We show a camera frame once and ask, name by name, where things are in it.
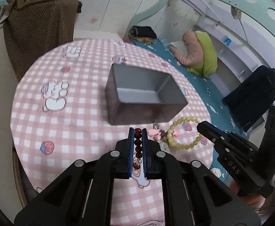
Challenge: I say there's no dark red bead bracelet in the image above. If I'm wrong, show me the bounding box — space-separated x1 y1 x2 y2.
133 128 143 171

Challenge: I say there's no yellow-green bead bracelet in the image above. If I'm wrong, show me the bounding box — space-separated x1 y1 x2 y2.
166 116 203 150

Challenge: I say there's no right hand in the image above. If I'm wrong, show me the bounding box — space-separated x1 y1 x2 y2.
229 180 266 209

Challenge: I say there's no teal bed sheet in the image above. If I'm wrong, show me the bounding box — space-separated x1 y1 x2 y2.
129 40 247 185

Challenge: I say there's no grey metal tin box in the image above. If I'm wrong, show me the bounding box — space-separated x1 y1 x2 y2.
105 64 188 125

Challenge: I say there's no dark hanging garment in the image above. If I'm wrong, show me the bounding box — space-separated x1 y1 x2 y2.
222 65 275 132

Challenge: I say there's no pink checkered tablecloth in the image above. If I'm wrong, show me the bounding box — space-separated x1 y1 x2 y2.
10 38 215 226

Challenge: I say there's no pink and green rolled quilt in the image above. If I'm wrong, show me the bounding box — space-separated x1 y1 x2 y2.
170 31 218 78

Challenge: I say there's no white pillow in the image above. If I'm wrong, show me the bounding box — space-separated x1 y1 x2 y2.
170 41 187 53

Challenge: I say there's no folded dark clothes pile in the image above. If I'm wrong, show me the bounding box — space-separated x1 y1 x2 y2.
128 26 157 44

